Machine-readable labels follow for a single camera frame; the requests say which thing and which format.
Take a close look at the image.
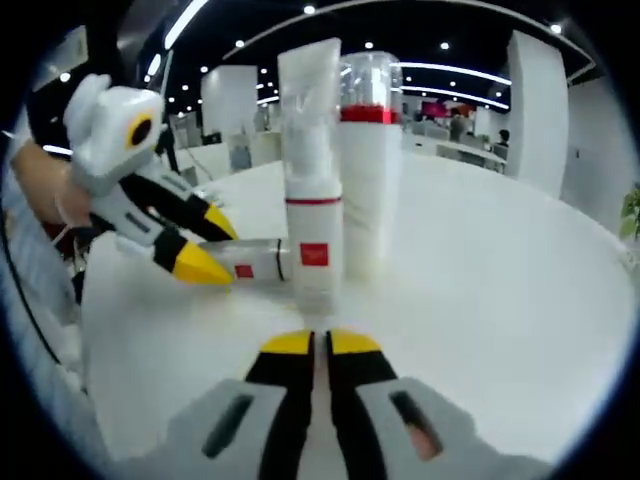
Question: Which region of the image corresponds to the person's checked shirt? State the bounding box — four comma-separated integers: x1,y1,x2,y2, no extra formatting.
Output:
2,199,91,396

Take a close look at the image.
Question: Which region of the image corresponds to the black cable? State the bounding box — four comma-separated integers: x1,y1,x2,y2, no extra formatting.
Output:
0,214,62,362

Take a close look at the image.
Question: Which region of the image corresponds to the long white office counter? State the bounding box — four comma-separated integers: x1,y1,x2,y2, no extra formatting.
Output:
404,127,509,174

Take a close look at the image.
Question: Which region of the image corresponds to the white square pillar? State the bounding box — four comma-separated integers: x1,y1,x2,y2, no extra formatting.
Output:
505,29,571,201

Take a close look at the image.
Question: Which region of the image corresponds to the green potted plant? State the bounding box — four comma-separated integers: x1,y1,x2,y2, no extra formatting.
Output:
619,182,640,241

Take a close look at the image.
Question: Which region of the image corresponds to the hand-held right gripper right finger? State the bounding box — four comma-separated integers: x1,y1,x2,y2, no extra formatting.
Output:
324,327,501,480

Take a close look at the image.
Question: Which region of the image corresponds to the person's left hand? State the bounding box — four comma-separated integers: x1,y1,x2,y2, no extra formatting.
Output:
10,143,96,232

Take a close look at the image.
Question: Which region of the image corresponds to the small white skincare bottle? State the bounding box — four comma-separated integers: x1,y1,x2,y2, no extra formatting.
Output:
199,238,292,285
282,92,346,321

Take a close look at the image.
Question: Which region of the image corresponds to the tall white skincare bottle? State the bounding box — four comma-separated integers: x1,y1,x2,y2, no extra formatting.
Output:
337,53,404,279

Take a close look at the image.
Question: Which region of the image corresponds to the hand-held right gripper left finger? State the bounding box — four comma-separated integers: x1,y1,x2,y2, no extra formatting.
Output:
169,329,316,480

